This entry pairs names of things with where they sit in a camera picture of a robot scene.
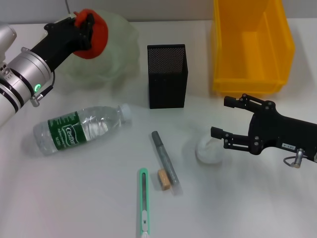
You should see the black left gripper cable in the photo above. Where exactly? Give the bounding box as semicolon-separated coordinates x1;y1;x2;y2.
30;72;55;108

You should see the black mesh pen holder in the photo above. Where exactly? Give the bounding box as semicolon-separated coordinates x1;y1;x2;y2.
147;44;189;110

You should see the green utility knife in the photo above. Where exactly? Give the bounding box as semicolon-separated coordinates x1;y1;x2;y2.
137;168;151;236

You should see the pale green wavy fruit plate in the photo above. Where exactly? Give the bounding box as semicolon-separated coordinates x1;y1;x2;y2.
59;9;139;82

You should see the red apple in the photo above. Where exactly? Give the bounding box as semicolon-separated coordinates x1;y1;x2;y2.
73;9;109;60

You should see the yellow plastic bin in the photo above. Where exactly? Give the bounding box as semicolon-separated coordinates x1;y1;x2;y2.
211;0;296;96

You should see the white paper ball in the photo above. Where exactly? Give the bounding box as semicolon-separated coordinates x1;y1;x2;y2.
195;135;223;163

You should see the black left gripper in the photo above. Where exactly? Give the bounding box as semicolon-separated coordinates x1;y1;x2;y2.
31;12;95;73

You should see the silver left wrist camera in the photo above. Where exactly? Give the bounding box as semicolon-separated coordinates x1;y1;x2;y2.
0;23;17;76

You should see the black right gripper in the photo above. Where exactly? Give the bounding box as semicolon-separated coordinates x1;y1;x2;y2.
210;93;317;164

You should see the clear green-label water bottle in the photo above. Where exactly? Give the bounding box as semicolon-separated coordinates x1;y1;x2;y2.
33;103;132;156

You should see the grey marker pen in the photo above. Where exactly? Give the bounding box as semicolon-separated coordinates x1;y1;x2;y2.
151;130;180;185

